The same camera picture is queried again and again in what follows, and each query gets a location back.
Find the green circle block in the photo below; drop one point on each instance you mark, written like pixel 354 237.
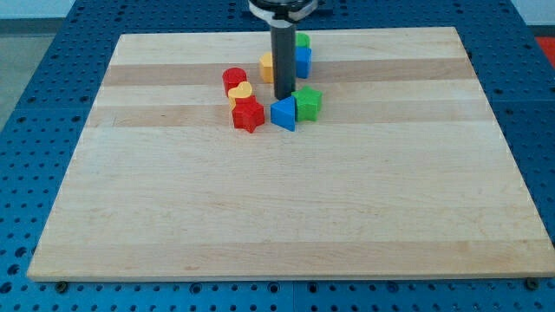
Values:
pixel 302 40

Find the blue cube block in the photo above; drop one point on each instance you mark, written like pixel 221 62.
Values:
pixel 303 62

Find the yellow heart block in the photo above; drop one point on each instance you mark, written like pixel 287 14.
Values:
pixel 242 91

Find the left black screw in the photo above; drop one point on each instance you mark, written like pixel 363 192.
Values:
pixel 61 287

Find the red star block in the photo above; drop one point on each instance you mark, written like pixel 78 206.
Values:
pixel 248 114

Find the yellow hexagon block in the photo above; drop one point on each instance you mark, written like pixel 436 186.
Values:
pixel 265 65

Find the wooden board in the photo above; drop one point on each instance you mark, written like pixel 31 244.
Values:
pixel 405 174

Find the right black screw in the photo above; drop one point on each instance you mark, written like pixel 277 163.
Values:
pixel 532 283

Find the red cylinder block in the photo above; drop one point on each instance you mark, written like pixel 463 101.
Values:
pixel 231 78

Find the black screw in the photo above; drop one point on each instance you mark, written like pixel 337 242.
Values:
pixel 532 283
pixel 61 287

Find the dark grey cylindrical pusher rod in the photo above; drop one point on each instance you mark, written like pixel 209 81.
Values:
pixel 283 48

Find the green star block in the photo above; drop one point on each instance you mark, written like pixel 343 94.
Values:
pixel 308 103

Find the blue triangle block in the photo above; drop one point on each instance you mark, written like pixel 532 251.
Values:
pixel 283 113

